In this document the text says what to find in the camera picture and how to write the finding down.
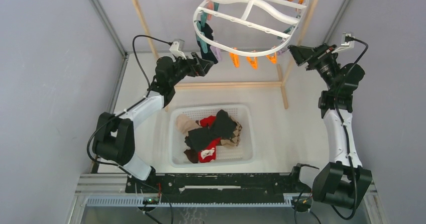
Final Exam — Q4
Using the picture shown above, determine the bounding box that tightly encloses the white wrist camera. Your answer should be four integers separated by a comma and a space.
169, 39, 187, 59
332, 32, 355, 53

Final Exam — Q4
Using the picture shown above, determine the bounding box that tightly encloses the argyle brown sock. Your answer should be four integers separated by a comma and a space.
220, 116, 243, 149

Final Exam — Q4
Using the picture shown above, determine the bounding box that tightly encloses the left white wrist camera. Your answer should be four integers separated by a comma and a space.
169, 39, 187, 59

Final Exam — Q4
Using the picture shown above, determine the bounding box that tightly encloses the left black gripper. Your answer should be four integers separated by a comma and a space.
168, 52, 213, 87

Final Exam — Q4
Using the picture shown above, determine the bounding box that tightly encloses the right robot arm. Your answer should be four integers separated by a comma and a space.
288, 44, 372, 210

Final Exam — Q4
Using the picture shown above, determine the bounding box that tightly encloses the red sock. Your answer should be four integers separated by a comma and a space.
198, 141, 217, 163
198, 116, 217, 128

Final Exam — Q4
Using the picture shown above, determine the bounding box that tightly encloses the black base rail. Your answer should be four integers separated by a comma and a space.
125, 173, 311, 204

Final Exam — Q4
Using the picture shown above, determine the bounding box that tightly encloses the brown striped sock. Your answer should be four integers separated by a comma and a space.
184, 149, 199, 164

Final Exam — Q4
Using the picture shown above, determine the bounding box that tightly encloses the santa pattern dark sock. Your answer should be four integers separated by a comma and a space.
201, 23, 220, 65

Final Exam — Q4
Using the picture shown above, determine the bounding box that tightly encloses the black sock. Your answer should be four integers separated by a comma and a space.
210, 109, 237, 139
184, 127, 217, 152

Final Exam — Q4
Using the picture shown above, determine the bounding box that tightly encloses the white plastic laundry basket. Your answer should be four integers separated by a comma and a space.
168, 104, 256, 168

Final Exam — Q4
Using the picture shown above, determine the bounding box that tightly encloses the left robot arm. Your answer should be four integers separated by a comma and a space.
88, 52, 214, 192

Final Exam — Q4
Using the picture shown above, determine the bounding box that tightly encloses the beige sock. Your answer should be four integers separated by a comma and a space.
175, 114, 201, 137

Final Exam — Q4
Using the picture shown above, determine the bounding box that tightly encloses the white cable duct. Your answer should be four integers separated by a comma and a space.
85, 195, 293, 207

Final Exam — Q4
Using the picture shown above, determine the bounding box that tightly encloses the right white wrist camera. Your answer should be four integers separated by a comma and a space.
332, 32, 355, 53

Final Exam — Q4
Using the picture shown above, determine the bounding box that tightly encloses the white oval clip hanger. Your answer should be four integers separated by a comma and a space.
192, 0, 305, 69

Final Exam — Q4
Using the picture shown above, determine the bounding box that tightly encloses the wooden drying rack frame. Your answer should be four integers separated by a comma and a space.
125, 0, 326, 113

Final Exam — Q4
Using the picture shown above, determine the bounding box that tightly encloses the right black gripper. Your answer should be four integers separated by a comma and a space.
289, 43, 341, 90

